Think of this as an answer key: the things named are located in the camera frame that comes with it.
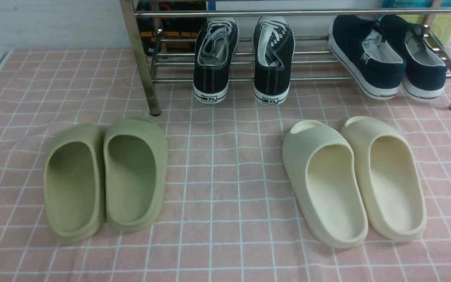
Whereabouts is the black canvas sneaker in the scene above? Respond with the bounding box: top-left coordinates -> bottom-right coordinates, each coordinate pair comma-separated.
193,17 -> 239,104
253,16 -> 295,105

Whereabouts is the metal shoe rack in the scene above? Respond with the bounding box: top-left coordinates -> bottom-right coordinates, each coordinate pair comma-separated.
119,0 -> 451,117

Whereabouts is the left navy slip-on shoe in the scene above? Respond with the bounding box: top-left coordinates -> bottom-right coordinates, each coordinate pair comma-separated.
328,15 -> 406,100

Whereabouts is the navy slip-on shoe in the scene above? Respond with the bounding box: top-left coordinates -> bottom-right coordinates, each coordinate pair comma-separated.
328,15 -> 406,100
378,14 -> 447,101

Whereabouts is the right navy slip-on shoe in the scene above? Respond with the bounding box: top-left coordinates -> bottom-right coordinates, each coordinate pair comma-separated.
378,14 -> 447,101

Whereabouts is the yellow-green box behind rack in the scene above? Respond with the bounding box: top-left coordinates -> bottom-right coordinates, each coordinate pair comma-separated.
381,0 -> 451,43

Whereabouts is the left green foam slipper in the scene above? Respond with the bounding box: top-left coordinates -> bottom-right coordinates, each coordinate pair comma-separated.
43,123 -> 105,244

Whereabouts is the green foam slipper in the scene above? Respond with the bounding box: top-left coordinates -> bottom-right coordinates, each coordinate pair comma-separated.
43,123 -> 105,244
103,117 -> 169,232

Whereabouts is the right green foam slipper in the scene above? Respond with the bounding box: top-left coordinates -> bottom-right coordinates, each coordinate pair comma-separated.
103,117 -> 169,232

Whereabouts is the pink checkered cloth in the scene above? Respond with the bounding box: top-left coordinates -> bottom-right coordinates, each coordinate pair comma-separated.
0,49 -> 451,282

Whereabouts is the black book with orange text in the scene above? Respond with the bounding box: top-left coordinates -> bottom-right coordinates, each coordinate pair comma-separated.
135,0 -> 209,56

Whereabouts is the left cream foam slipper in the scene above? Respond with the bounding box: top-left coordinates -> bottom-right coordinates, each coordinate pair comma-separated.
281,120 -> 368,248

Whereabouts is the cream foam slipper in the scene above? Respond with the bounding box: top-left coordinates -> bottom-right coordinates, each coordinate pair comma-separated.
340,116 -> 427,242
281,120 -> 368,248

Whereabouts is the right cream foam slipper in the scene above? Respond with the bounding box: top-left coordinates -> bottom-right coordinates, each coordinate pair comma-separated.
340,116 -> 427,242

